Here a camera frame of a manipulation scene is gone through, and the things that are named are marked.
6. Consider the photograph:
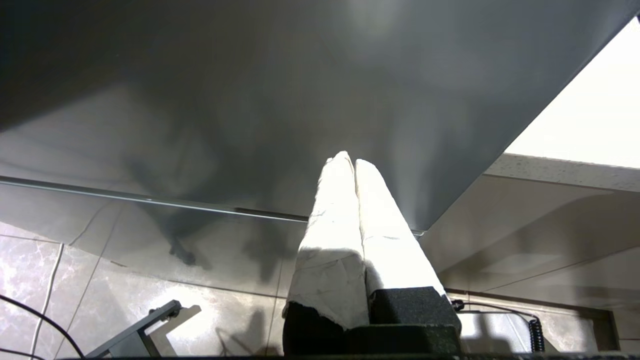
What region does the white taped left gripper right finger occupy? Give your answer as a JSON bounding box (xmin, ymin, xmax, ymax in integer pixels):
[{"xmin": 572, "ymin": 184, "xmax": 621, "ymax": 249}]
[{"xmin": 354, "ymin": 159, "xmax": 463, "ymax": 331}]

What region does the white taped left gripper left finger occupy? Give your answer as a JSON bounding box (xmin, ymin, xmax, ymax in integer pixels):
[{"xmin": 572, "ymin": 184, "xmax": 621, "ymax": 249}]
[{"xmin": 282, "ymin": 151, "xmax": 371, "ymax": 357}]

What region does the beige under-counter cabinet door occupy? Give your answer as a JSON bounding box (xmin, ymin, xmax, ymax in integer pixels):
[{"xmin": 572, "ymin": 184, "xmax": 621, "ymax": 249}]
[{"xmin": 419, "ymin": 172, "xmax": 640, "ymax": 312}]

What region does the grey glossy cabinet front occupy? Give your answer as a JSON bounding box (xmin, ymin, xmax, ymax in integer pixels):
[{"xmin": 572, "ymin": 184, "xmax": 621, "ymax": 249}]
[{"xmin": 0, "ymin": 0, "xmax": 640, "ymax": 297}]

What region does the black coiled cable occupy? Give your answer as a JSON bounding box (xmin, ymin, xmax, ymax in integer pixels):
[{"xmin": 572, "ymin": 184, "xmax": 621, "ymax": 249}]
[{"xmin": 450, "ymin": 298, "xmax": 547, "ymax": 354}]

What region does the grey metal bracket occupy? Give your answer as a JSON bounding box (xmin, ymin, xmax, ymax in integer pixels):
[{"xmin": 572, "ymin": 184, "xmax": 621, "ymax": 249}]
[{"xmin": 85, "ymin": 299, "xmax": 184, "ymax": 359}]

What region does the thin black floor cable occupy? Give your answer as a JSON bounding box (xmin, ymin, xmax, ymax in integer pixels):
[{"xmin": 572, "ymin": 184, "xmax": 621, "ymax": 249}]
[{"xmin": 0, "ymin": 293, "xmax": 87, "ymax": 360}]

